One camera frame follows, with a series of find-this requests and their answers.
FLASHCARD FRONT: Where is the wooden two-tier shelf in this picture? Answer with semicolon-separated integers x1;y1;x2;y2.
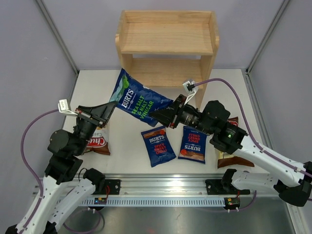
115;10;220;112

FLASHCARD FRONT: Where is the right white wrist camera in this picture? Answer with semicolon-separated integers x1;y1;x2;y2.
182;79;198;104

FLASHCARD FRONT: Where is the black mounting plate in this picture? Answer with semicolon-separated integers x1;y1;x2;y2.
94;179;121;195
205;179;251;195

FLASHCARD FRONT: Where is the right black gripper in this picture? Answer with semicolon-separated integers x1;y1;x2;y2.
150;94;215;136

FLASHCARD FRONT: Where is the chuba cassava chips bag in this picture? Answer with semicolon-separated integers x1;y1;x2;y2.
84;126;111;156
215;116;255;170

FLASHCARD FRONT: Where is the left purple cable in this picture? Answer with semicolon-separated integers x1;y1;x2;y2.
20;109;59;195

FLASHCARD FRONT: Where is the Burts spicy sweet chilli bag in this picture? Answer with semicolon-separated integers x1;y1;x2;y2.
141;126;176;167

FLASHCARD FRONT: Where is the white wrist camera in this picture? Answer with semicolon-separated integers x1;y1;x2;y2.
182;79;198;104
58;99;78;117

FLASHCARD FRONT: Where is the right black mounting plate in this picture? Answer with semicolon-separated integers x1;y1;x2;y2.
205;179;251;195

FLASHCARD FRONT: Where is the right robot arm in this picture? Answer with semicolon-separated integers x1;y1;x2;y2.
149;95;312;207

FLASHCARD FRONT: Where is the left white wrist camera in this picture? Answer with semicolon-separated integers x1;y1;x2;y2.
58;99;78;117

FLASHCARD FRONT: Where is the upside-down Burts chilli bag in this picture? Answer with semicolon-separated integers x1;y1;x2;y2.
178;126;207;164

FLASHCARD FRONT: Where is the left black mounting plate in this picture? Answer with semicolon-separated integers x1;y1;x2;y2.
94;179;121;195

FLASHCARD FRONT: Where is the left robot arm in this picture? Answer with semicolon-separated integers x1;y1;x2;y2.
6;99;117;234

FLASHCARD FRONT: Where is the white slotted cable duct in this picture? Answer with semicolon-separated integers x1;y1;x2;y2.
80;197;225;207

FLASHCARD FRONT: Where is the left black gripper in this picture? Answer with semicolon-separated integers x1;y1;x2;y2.
73;99;116;155

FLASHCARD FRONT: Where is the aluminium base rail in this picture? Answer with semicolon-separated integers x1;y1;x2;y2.
33;173;278;198

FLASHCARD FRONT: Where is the Burts sea salt vinegar bag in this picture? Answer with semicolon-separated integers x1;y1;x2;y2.
109;69;173;127

